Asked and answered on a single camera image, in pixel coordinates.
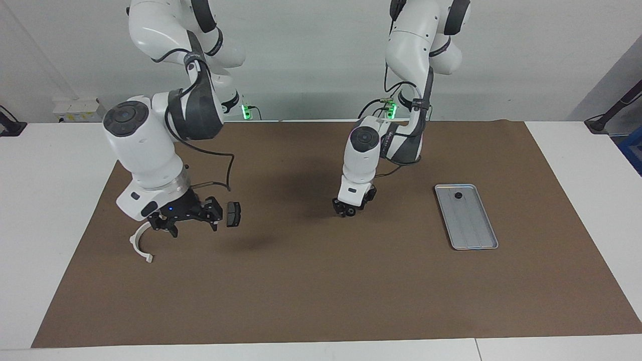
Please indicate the white wall socket box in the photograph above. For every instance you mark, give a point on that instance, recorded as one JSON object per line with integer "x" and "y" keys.
{"x": 77, "y": 110}

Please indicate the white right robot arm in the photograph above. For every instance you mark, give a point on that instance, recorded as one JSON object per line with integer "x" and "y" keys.
{"x": 145, "y": 145}

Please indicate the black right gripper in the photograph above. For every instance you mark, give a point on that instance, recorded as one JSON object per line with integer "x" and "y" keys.
{"x": 190, "y": 210}

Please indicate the black stand clamp base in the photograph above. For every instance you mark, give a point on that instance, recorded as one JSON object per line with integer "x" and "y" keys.
{"x": 11, "y": 128}

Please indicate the silver metal tray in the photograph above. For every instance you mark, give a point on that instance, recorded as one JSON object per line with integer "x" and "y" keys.
{"x": 471, "y": 225}

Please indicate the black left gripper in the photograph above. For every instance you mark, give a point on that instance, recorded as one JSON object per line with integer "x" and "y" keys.
{"x": 368, "y": 195}

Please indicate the short dark brake pad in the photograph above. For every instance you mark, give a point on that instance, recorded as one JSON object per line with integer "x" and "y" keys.
{"x": 233, "y": 214}

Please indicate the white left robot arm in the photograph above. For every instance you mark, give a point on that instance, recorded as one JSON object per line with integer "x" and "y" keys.
{"x": 361, "y": 160}

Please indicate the white semicircular bracket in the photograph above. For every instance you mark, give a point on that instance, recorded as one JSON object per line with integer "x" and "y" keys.
{"x": 133, "y": 243}

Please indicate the green lit connector box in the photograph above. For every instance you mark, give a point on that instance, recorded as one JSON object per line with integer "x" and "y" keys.
{"x": 246, "y": 111}
{"x": 392, "y": 110}

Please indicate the black stand pole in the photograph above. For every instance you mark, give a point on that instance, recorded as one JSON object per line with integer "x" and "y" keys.
{"x": 614, "y": 108}

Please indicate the blue plastic bin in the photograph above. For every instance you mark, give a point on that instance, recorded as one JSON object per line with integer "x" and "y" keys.
{"x": 633, "y": 155}

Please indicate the brown table mat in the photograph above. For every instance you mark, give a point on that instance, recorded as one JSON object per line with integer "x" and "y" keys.
{"x": 321, "y": 291}

